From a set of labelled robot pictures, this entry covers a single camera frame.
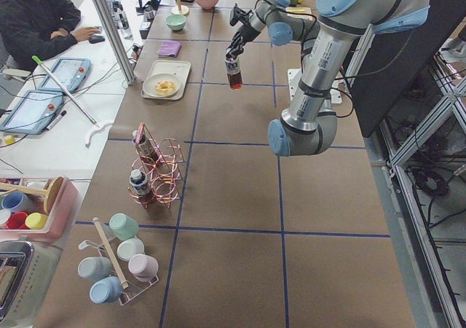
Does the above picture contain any metal jigger cup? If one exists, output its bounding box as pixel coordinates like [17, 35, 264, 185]
[143, 7, 155, 21]

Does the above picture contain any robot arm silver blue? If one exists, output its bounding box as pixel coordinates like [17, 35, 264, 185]
[226, 0, 430, 157]

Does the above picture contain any pink mug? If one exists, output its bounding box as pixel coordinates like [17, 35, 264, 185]
[128, 254, 159, 281]

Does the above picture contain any purple folded cloth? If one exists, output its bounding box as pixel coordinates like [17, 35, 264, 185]
[157, 40, 181, 58]

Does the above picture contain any wooden cutting board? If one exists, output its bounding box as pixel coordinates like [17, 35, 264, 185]
[285, 7, 312, 14]

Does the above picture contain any aluminium frame post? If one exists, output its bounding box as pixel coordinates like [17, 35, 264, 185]
[92, 0, 136, 86]

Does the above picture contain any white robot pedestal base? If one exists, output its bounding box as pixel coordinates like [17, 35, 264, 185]
[287, 32, 343, 105]

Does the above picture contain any grey mug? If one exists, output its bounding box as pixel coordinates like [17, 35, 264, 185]
[77, 257, 112, 282]

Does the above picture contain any silver toaster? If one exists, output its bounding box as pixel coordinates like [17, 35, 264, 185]
[1, 240, 60, 327]

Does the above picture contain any beige round plate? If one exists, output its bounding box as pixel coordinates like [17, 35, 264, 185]
[143, 74, 181, 98]

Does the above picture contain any mint green mug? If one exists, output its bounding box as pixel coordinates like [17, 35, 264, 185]
[109, 213, 139, 241]

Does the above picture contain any copper wire bottle rack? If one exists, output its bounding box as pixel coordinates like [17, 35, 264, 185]
[128, 122, 185, 209]

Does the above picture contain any blue mug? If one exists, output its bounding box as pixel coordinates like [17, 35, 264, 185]
[89, 276, 122, 304]

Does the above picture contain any seated person black jacket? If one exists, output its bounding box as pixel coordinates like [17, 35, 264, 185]
[1, 0, 100, 71]

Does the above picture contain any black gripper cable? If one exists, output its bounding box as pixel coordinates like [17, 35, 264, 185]
[253, 0, 317, 58]

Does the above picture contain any white mug rack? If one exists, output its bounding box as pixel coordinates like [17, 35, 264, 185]
[77, 214, 159, 305]

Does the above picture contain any teach pendant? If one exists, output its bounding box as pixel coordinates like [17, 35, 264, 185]
[1, 90, 63, 135]
[49, 58, 91, 93]

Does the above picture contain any beige serving tray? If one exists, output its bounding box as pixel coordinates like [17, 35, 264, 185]
[141, 60, 191, 101]

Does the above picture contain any long metal rod tool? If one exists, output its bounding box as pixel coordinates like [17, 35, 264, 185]
[31, 55, 114, 148]

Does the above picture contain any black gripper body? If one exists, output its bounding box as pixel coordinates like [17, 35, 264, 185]
[229, 4, 260, 53]

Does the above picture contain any wooden cup tree stand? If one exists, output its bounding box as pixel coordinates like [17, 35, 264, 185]
[171, 0, 189, 16]

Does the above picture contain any white mug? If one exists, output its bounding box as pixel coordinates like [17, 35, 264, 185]
[117, 237, 145, 262]

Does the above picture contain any pink storage box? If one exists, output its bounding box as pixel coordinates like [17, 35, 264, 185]
[1, 176, 78, 241]

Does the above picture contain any black computer mouse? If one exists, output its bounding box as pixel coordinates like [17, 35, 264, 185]
[88, 34, 106, 44]

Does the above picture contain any glazed donut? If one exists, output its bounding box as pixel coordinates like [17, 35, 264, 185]
[155, 81, 176, 96]

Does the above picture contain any upper teach pendant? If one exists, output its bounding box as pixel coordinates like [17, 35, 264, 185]
[49, 58, 91, 93]

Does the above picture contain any lower teach pendant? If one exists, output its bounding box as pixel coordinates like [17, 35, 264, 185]
[1, 90, 63, 135]

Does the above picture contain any grey water bottle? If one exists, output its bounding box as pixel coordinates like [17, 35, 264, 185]
[113, 1, 133, 39]

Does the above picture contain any mint green bowl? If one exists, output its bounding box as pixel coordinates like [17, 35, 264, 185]
[165, 15, 187, 31]

